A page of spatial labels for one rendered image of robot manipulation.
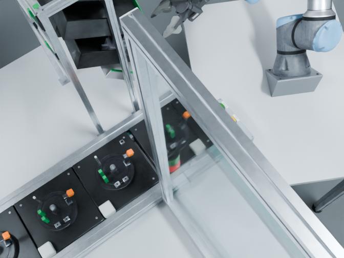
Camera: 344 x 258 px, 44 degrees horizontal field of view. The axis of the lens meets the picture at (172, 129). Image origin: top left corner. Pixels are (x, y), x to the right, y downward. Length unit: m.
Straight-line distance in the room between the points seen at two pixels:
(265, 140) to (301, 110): 0.20
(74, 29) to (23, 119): 0.73
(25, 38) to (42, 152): 1.54
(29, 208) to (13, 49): 1.76
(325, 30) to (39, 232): 1.23
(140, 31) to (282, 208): 0.29
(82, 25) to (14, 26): 2.09
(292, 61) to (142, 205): 0.81
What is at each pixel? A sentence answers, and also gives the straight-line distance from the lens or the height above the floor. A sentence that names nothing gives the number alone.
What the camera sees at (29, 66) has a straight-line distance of 2.00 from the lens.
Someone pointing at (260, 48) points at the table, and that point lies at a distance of 1.94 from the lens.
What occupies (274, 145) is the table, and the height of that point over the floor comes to 0.86.
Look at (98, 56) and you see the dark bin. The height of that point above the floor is 1.33.
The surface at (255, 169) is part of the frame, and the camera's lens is 0.50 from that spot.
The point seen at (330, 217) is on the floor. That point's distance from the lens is 2.63.
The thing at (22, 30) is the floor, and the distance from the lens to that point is 3.26.
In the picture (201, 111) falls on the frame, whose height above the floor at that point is 1.99.
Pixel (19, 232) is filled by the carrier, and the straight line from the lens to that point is 1.62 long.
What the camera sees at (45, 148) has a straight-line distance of 1.80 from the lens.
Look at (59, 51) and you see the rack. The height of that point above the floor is 1.51.
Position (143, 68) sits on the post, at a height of 1.89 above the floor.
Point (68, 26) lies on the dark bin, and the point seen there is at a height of 1.51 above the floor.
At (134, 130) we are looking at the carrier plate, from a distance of 1.62.
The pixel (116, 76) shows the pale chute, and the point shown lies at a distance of 1.51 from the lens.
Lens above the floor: 2.46
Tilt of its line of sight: 67 degrees down
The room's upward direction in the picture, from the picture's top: 6 degrees counter-clockwise
